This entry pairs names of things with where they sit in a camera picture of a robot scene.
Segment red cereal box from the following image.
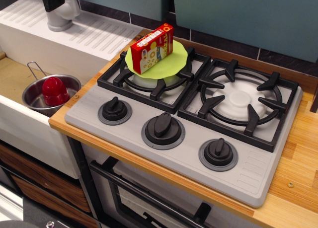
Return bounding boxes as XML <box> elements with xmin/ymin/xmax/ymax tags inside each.
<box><xmin>130</xmin><ymin>23</ymin><xmax>174</xmax><ymax>75</ymax></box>

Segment white toy sink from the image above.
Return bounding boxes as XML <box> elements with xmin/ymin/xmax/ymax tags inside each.
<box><xmin>0</xmin><ymin>0</ymin><xmax>141</xmax><ymax>179</ymax></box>

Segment stainless steel pot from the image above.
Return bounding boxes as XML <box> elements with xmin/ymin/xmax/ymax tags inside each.
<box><xmin>22</xmin><ymin>74</ymin><xmax>81</xmax><ymax>117</ymax></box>

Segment lime green plastic plate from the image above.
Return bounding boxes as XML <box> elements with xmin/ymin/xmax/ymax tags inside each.
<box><xmin>125</xmin><ymin>40</ymin><xmax>188</xmax><ymax>79</ymax></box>

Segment grey toy faucet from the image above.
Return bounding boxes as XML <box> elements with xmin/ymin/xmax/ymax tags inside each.
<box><xmin>47</xmin><ymin>0</ymin><xmax>80</xmax><ymax>32</ymax></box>

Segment black left stove knob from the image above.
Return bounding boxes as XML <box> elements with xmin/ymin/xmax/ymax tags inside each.
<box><xmin>98</xmin><ymin>96</ymin><xmax>132</xmax><ymax>126</ymax></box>

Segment black stove knob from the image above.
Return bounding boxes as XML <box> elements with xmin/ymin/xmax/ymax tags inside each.
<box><xmin>141</xmin><ymin>112</ymin><xmax>185</xmax><ymax>150</ymax></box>
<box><xmin>98</xmin><ymin>96</ymin><xmax>132</xmax><ymax>126</ymax></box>
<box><xmin>199</xmin><ymin>138</ymin><xmax>239</xmax><ymax>172</ymax></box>

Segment black left burner grate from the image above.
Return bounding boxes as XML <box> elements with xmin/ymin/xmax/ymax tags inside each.
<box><xmin>97</xmin><ymin>47</ymin><xmax>211</xmax><ymax>114</ymax></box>

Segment black burner grate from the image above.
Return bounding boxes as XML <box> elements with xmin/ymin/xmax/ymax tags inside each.
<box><xmin>178</xmin><ymin>59</ymin><xmax>303</xmax><ymax>152</ymax></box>
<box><xmin>97</xmin><ymin>47</ymin><xmax>211</xmax><ymax>114</ymax></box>

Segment black middle stove knob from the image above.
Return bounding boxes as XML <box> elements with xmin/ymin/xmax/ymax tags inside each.
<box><xmin>141</xmin><ymin>112</ymin><xmax>185</xmax><ymax>150</ymax></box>

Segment wooden drawer fronts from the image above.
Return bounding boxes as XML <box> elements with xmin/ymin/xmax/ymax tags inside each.
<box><xmin>0</xmin><ymin>141</ymin><xmax>97</xmax><ymax>228</ymax></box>

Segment toy oven door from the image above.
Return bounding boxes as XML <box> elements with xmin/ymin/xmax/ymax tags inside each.
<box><xmin>83</xmin><ymin>145</ymin><xmax>255</xmax><ymax>228</ymax></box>

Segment black right burner grate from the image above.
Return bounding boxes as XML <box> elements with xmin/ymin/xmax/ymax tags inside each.
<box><xmin>178</xmin><ymin>59</ymin><xmax>303</xmax><ymax>152</ymax></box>

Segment black right stove knob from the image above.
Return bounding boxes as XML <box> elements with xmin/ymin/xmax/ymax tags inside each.
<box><xmin>199</xmin><ymin>138</ymin><xmax>239</xmax><ymax>172</ymax></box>

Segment grey toy stove top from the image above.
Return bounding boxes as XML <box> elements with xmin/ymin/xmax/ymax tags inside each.
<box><xmin>65</xmin><ymin>83</ymin><xmax>296</xmax><ymax>207</ymax></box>

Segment black oven door handle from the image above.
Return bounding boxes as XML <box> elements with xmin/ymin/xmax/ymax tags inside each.
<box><xmin>89</xmin><ymin>160</ymin><xmax>211</xmax><ymax>228</ymax></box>

